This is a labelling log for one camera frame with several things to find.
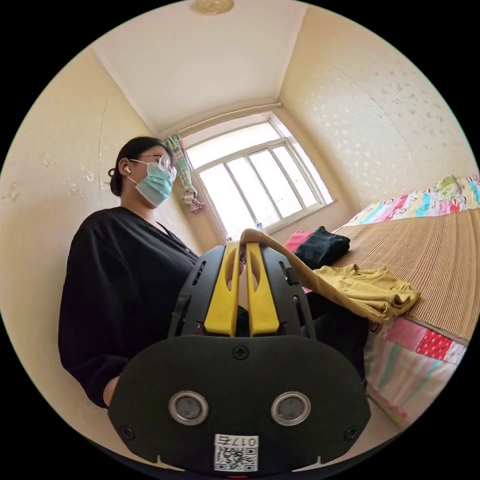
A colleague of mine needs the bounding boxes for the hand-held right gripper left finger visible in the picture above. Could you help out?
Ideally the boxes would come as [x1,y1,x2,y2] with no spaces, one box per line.
[203,242,241,336]

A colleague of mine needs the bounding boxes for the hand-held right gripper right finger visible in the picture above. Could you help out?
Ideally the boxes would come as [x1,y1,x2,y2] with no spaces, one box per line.
[245,241,281,337]

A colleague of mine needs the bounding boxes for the yellow long sleeve shirt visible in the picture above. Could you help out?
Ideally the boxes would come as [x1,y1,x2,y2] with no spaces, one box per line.
[239,227,422,323]

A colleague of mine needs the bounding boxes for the person's left hand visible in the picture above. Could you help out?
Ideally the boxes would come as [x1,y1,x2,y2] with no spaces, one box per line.
[102,377,121,408]

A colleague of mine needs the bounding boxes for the pile of clothes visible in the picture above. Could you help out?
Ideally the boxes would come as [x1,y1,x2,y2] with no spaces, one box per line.
[284,225,351,270]

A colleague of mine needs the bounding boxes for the person's body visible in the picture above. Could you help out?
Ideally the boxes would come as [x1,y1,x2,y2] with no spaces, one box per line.
[57,136,370,409]

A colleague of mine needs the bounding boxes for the window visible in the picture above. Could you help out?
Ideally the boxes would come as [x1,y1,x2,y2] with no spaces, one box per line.
[182,119,335,238]

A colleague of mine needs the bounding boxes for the checked curtain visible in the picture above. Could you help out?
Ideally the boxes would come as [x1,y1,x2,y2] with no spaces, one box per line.
[164,133,206,215]

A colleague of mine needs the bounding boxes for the bed with woven mat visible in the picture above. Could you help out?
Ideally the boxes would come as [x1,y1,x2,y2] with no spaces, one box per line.
[284,173,480,430]

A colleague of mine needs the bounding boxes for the round ceiling lamp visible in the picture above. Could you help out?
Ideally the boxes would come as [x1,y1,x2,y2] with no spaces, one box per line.
[193,0,236,16]

